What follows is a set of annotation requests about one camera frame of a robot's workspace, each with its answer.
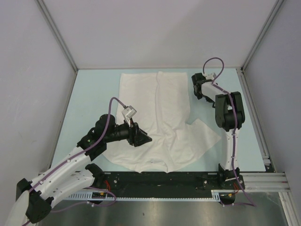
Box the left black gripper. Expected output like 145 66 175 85
104 117 151 146

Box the white t-shirt garment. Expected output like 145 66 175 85
104 72 220 173

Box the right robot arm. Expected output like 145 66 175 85
191 73 245 189

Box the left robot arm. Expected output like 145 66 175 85
16 114 152 226

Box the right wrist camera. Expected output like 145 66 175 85
203 73 217 82

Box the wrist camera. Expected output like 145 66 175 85
121 105 137 125
203 73 217 82

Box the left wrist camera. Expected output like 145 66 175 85
121 105 137 125

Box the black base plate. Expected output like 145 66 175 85
92 171 240 197

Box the white slotted cable duct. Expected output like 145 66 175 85
64 190 234 202

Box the aluminium frame rail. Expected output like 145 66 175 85
236 68 291 193

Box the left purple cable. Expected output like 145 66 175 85
22 97 129 224

